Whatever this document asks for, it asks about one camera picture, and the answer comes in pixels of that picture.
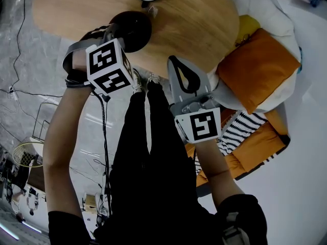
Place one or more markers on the person's left hand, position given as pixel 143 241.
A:
pixel 79 61

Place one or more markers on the oval wooden coffee table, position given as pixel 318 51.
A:
pixel 191 27

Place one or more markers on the person's right forearm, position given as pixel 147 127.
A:
pixel 217 177

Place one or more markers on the white power strip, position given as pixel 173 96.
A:
pixel 13 94

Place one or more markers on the person's black clothed body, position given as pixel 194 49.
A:
pixel 153 175

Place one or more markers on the black teapot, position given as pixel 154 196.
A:
pixel 138 32

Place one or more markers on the orange armchair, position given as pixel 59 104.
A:
pixel 258 149

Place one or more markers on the person's left forearm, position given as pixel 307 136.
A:
pixel 64 149

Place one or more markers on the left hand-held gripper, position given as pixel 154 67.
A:
pixel 110 65

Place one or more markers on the teal book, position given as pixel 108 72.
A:
pixel 300 60

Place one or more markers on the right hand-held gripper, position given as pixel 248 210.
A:
pixel 204 126

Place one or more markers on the clear plastic wrapper piece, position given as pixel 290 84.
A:
pixel 153 11

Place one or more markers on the orange cushion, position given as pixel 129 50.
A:
pixel 258 68

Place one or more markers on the person's left white shoe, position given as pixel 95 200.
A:
pixel 138 83

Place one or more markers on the person's white shoe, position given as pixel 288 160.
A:
pixel 153 78
pixel 138 83

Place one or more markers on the dark wooden side table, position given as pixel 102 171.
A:
pixel 35 177

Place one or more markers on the person's right white shoe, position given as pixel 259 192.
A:
pixel 153 78

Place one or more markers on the yellow cushion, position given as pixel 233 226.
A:
pixel 247 25

